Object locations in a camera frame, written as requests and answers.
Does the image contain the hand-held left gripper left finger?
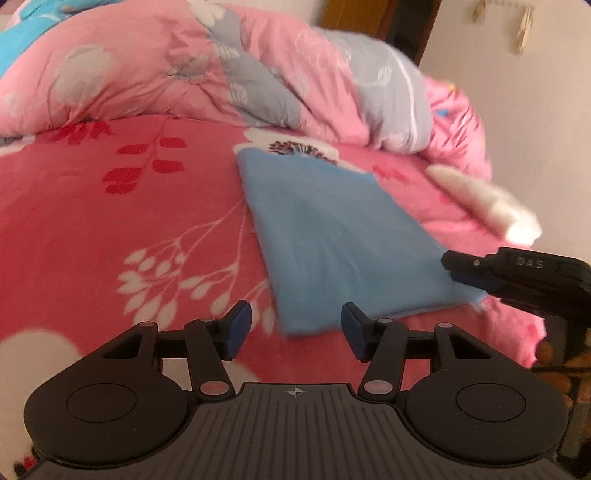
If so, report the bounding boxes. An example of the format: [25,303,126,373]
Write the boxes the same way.
[102,300,252,401]

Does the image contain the pink grey floral quilt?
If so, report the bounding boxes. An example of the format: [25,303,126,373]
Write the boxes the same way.
[0,0,435,153]

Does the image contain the bright pink printed quilt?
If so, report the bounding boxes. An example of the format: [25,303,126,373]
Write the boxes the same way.
[422,76,492,181]

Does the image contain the person's right hand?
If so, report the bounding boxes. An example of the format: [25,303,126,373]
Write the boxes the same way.
[536,338,556,370]

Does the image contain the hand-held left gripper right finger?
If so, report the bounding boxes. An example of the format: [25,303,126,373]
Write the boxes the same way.
[341,302,495,401]

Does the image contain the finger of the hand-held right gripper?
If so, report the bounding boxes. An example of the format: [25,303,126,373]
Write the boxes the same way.
[442,250,502,275]
[450,271,497,294]

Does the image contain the blue cartoon pillow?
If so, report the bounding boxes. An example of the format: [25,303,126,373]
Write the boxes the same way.
[0,0,88,77]

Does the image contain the brown wooden door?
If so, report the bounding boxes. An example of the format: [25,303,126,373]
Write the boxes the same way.
[321,0,439,65]

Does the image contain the white plush toy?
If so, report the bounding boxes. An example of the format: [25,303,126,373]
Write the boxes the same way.
[425,164,543,243]

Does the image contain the red floral blanket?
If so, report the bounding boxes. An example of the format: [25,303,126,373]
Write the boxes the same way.
[0,115,555,480]

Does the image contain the light blue printed t-shirt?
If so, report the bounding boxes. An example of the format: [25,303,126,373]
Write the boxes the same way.
[235,148,490,337]

